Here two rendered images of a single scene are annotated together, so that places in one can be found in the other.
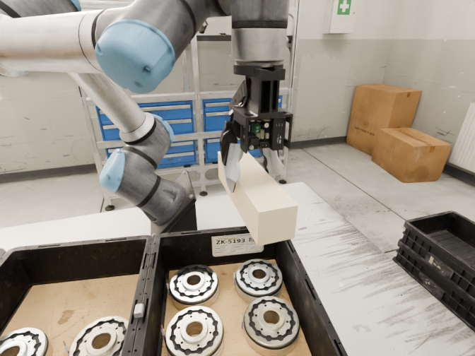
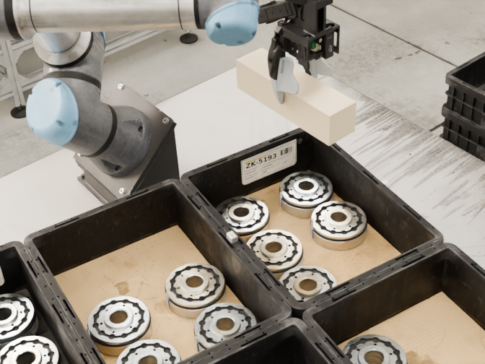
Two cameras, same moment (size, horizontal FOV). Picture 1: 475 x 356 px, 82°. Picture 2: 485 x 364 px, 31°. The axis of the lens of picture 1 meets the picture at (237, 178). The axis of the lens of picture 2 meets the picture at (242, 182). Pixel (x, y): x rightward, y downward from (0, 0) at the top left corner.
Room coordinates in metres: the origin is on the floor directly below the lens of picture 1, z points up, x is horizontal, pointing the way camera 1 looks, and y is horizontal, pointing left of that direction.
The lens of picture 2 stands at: (-0.71, 0.50, 1.92)
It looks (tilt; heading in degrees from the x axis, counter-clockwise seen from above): 39 degrees down; 340
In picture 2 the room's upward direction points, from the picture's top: 3 degrees counter-clockwise
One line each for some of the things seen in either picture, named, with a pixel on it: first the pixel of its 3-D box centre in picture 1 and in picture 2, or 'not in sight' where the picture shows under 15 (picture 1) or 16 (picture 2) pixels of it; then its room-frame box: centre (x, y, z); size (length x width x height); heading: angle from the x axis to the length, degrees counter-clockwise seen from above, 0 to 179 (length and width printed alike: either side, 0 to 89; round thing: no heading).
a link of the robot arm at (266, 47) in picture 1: (260, 47); not in sight; (0.42, -0.03, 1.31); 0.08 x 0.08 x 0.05
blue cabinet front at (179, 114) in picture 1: (150, 138); not in sight; (2.16, 0.71, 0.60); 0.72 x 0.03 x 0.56; 107
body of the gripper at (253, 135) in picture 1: (259, 107); (305, 22); (0.41, -0.03, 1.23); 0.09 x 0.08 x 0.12; 17
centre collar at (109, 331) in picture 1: (102, 341); (194, 282); (0.29, 0.23, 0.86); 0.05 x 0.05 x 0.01
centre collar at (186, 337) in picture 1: (194, 329); (273, 248); (0.31, 0.08, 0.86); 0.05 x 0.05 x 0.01
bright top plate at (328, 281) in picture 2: not in sight; (307, 287); (0.21, 0.06, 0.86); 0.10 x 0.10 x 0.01
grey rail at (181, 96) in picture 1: (196, 95); not in sight; (2.30, 0.33, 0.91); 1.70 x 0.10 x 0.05; 107
